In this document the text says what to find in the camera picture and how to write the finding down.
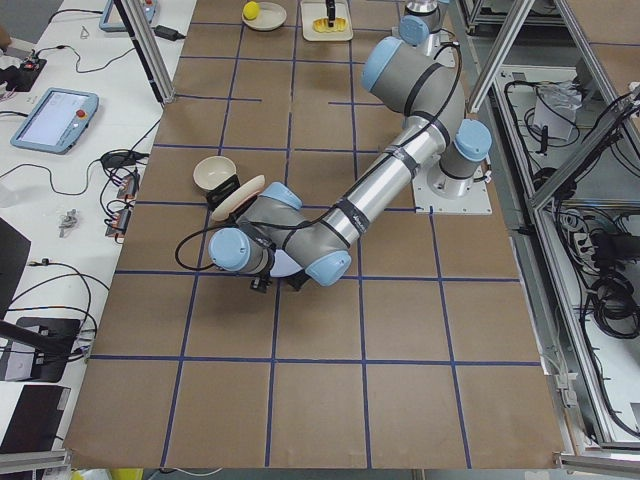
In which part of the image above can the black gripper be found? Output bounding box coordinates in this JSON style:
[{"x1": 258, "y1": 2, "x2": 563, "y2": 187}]
[
  {"x1": 325, "y1": 0, "x2": 336, "y2": 15},
  {"x1": 250, "y1": 270, "x2": 272, "y2": 293}
]

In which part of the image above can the striped bread roll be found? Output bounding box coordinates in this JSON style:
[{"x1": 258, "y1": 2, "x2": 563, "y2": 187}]
[{"x1": 312, "y1": 17, "x2": 348, "y2": 33}]

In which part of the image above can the blue plate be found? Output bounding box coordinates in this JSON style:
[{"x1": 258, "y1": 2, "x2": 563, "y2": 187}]
[{"x1": 270, "y1": 249, "x2": 303, "y2": 278}]

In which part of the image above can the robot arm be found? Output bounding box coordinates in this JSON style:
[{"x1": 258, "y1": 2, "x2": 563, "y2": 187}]
[
  {"x1": 208, "y1": 36, "x2": 492, "y2": 291},
  {"x1": 312, "y1": 0, "x2": 449, "y2": 57}
]

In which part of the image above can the cream plate in rack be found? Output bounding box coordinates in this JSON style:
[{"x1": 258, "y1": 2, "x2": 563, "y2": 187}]
[{"x1": 211, "y1": 175, "x2": 265, "y2": 222}]

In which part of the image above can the black plate rack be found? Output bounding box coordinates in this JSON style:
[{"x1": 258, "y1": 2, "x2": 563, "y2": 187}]
[{"x1": 204, "y1": 174, "x2": 311, "y2": 291}]

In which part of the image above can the white rectangular tray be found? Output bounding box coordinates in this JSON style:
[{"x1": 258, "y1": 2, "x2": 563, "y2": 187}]
[{"x1": 300, "y1": 0, "x2": 353, "y2": 42}]

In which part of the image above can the cream shallow dish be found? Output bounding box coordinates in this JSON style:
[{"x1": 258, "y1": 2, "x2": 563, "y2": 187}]
[{"x1": 242, "y1": 1, "x2": 287, "y2": 32}]

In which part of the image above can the yellow lemon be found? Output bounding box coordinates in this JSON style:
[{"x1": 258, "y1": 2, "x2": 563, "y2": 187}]
[{"x1": 242, "y1": 1, "x2": 261, "y2": 21}]

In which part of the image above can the cream bowl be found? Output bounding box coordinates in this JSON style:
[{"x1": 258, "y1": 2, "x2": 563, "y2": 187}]
[{"x1": 192, "y1": 155, "x2": 237, "y2": 191}]

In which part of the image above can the black power adapter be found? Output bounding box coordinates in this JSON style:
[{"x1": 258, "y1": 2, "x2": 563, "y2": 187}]
[{"x1": 153, "y1": 25, "x2": 186, "y2": 41}]

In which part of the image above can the black monitor stand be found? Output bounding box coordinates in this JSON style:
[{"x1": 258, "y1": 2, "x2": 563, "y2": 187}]
[{"x1": 1, "y1": 317, "x2": 81, "y2": 383}]

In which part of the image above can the blue teach pendant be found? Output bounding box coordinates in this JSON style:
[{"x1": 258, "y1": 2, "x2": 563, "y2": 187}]
[
  {"x1": 10, "y1": 88, "x2": 100, "y2": 154},
  {"x1": 99, "y1": 0, "x2": 161, "y2": 32}
]

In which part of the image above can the aluminium frame post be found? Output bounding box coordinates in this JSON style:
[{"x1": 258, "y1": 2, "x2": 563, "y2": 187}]
[{"x1": 114, "y1": 0, "x2": 175, "y2": 105}]

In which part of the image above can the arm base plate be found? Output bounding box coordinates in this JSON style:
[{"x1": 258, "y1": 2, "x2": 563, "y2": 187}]
[{"x1": 412, "y1": 155, "x2": 492, "y2": 215}]

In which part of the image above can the black cable bundle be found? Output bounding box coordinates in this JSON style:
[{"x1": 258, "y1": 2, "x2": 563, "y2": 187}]
[{"x1": 582, "y1": 229, "x2": 640, "y2": 346}]

